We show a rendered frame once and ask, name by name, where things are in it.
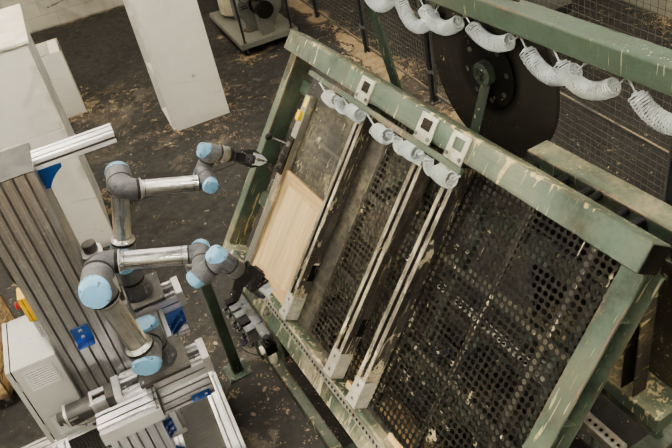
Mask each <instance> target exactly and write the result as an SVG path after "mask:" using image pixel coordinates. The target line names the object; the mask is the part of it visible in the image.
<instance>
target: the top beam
mask: <svg viewBox="0 0 672 448"><path fill-rule="evenodd" d="M284 48H286V49H287V50H289V51H290V52H292V53H293V54H295V55H296V56H298V57H299V58H301V59H303V60H304V61H306V62H307V63H309V64H310V65H312V66H313V67H315V68H317V69H318V70H320V71H321V72H323V73H324V74H326V75H327V76H329V77H331V78H332V79H334V80H335V81H337V82H338V83H340V84H341V85H343V86H345V87H346V88H348V89H349V90H351V91H352V92H354V93H356V91H357V88H358V86H359V83H360V80H361V78H362V76H363V75H365V76H366V77H368V78H370V79H371V80H373V81H375V82H376V85H375V88H374V90H373V93H372V95H371V97H370V100H369V103H371V104H373V105H374V106H376V107H377V108H379V109H380V110H382V111H383V112H385V113H387V114H388V115H390V116H391V117H393V118H394V119H396V120H397V121H399V122H401V123H402V124H404V125H405V126H407V127H408V128H410V129H411V130H413V131H415V129H416V127H417V124H418V122H419V119H420V117H421V115H422V112H423V111H425V112H427V113H429V114H430V115H432V116H434V117H435V118H437V119H439V120H440V122H439V124H438V127H437V129H436V131H435V134H434V136H433V138H432V140H431V142H432V143H433V144H435V145H436V146H438V147H439V148H441V149H443V150H444V151H445V149H446V147H447V144H448V142H449V140H450V137H451V135H452V133H453V131H454V129H456V130H457V131H459V132H461V133H462V134H464V135H466V136H467V137H469V138H471V139H473V141H472V143H471V146H470V148H469V150H468V152H467V155H466V157H465V159H464V161H463V163H464V164H466V165H467V166H469V167H471V168H472V169H474V170H475V171H477V172H478V173H480V174H481V175H483V176H485V177H486V178H488V179H489V180H491V181H492V182H494V183H495V184H497V185H499V186H500V187H502V188H503V189H505V190H506V191H508V192H509V193H511V194H513V195H514V196H516V197H517V198H519V199H520V200H522V201H523V202H525V203H527V204H528V205H530V206H531V207H533V208H534V209H536V210H537V211H539V212H541V213H542V214H544V215H545V216H547V217H548V218H550V219H551V220H553V221H555V222H556V223H558V224H559V225H561V226H562V227H564V228H565V229H567V230H569V231H570V232H572V233H573V234H575V235H576V236H578V237H579V238H581V239H583V240H584V241H586V242H587V243H589V244H590V245H592V246H593V247H595V248H597V249H598V250H600V251H601V252H603V253H604V254H606V255H607V256H609V257H611V258H612V259H614V260H615V261H617V262H618V263H620V264H621V265H623V266H625V267H626V268H628V269H629V270H631V271H632V272H634V273H635V274H642V275H651V276H655V275H657V273H658V271H659V270H660V268H661V266H662V264H663V263H664V261H665V259H666V257H667V255H668V254H669V252H670V250H671V245H669V244H668V243H666V242H664V241H662V240H661V239H659V238H657V237H656V236H654V235H652V234H650V233H649V232H647V231H645V230H643V229H642V228H640V227H638V226H637V225H635V224H633V223H631V222H630V221H628V220H626V219H625V218H623V217H621V216H619V215H618V214H616V213H614V212H612V211H611V210H609V209H607V208H606V207H604V206H602V205H600V204H599V203H597V202H595V201H593V200H592V199H590V198H588V197H587V196H585V195H583V194H581V193H580V192H578V191H576V190H574V189H573V188H571V187H569V186H568V185H566V184H564V183H562V182H561V181H559V180H557V179H555V178H554V177H552V176H550V175H549V174H547V173H545V172H543V171H542V170H540V169H538V168H536V167H535V166H533V165H531V164H530V163H528V162H526V161H524V160H523V159H521V158H519V157H517V156H516V155H514V154H512V153H511V152H509V151H507V150H505V149H504V148H502V147H500V146H498V145H497V144H495V143H493V142H492V141H490V140H488V139H486V138H485V137H483V136H481V135H479V134H478V133H476V132H474V131H473V130H471V129H469V128H467V127H466V126H464V125H462V124H460V123H459V122H457V121H455V120H454V119H452V118H450V117H448V116H447V115H445V114H443V113H442V112H440V111H438V110H436V109H435V108H433V107H431V106H429V105H428V104H426V103H424V102H423V101H421V100H419V99H417V98H416V97H414V96H412V95H410V94H409V93H407V92H405V91H404V90H402V89H400V88H398V87H397V86H395V85H393V84H391V83H390V82H388V81H386V80H385V79H383V78H381V77H379V76H378V75H376V74H374V73H372V72H371V71H369V70H367V69H366V68H364V67H362V66H360V65H359V64H357V63H355V62H353V61H352V60H350V59H348V58H347V57H345V56H343V55H341V54H340V53H338V52H336V51H334V50H333V49H331V48H329V47H328V46H326V45H324V44H322V43H321V42H319V41H317V40H315V39H314V38H312V37H310V36H309V35H307V34H304V33H301V32H298V31H295V30H292V29H291V30H290V32H289V35H288V38H287V41H286V44H285V46H284Z"/></svg>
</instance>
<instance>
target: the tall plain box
mask: <svg viewBox="0 0 672 448"><path fill-rule="evenodd" d="M72 136H75V133H74V131H73V128H72V126H71V124H70V122H69V120H68V117H67V115H66V113H65V111H64V108H63V106H62V104H61V102H60V100H59V97H58V95H57V93H56V91H55V89H54V86H53V84H52V81H51V79H50V77H49V75H48V73H47V70H46V68H45V66H44V64H43V61H42V59H41V57H40V55H39V53H38V50H37V48H36V46H35V44H34V41H33V39H32V37H31V35H30V33H29V30H28V28H27V26H26V24H25V22H24V17H23V13H22V9H21V5H20V4H17V5H13V6H10V7H7V8H3V9H0V152H3V151H6V150H8V149H11V148H14V147H17V146H20V145H23V144H26V143H29V144H30V146H31V148H32V150H35V149H38V148H40V147H43V146H46V145H49V144H52V143H55V142H58V141H60V140H63V139H66V138H69V137H72ZM60 163H61V165H62V167H61V168H60V169H59V171H58V172H57V173H56V175H55V177H54V179H53V182H52V186H51V188H52V190H53V192H54V194H55V196H56V198H57V200H58V202H59V204H60V206H61V208H62V210H63V212H64V214H65V216H66V218H67V220H68V222H69V224H70V226H71V228H72V230H73V232H74V234H75V236H76V238H77V240H78V242H79V244H80V246H81V244H82V243H83V242H84V241H86V240H88V239H94V240H95V242H96V243H97V242H98V243H101V245H102V248H105V247H107V246H110V245H111V241H110V239H111V237H112V236H113V230H112V227H111V224H110V220H109V217H108V214H107V211H106V208H105V205H104V202H103V198H102V195H101V192H100V189H99V186H98V184H97V182H96V179H95V177H94V175H93V173H92V171H91V168H90V166H89V164H88V162H87V160H86V157H85V155H84V154H82V155H79V156H77V157H74V158H71V159H68V160H66V161H63V162H60Z"/></svg>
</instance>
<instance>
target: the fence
mask: <svg viewBox="0 0 672 448"><path fill-rule="evenodd" d="M306 97H307V98H309V100H308V103H307V106H306V108H305V107H303V104H304V102H305V99H306ZM316 101H317V99H316V98H315V97H313V96H311V95H307V94H306V95H305V98H304V101H303V104H302V106H301V109H300V110H302V111H303V112H304V114H303V116H302V119H301V121H297V120H296V123H295V125H294V128H293V131H292V133H291V136H292V137H293V138H294V139H295V140H294V143H293V146H292V148H291V151H290V154H289V157H288V159H287V162H286V165H285V167H284V170H283V173H282V175H280V174H279V173H278V172H277V174H276V177H275V179H274V182H273V185H272V187H271V190H270V193H269V196H268V198H267V201H266V204H265V206H264V209H263V212H262V215H261V217H260V220H259V223H258V225H257V228H256V231H255V234H254V236H253V239H252V242H251V244H250V247H249V250H248V252H247V255H246V258H245V261H244V262H246V261H247V260H248V261H249V262H250V264H251V265H252V264H253V261H254V258H255V256H256V253H257V250H258V248H259V245H260V242H261V240H262V237H263V234H264V232H265V229H266V226H267V224H268V221H269V218H270V216H271V213H272V210H273V208H274V205H275V202H276V199H277V197H278V194H279V191H280V189H281V186H282V183H283V181H284V178H285V175H286V173H287V170H291V168H292V165H293V162H294V160H295V157H296V154H297V152H298V149H299V146H300V144H301V141H302V138H303V136H304V133H305V130H306V128H307V125H308V122H309V120H310V117H311V114H312V112H313V109H314V106H315V104H316Z"/></svg>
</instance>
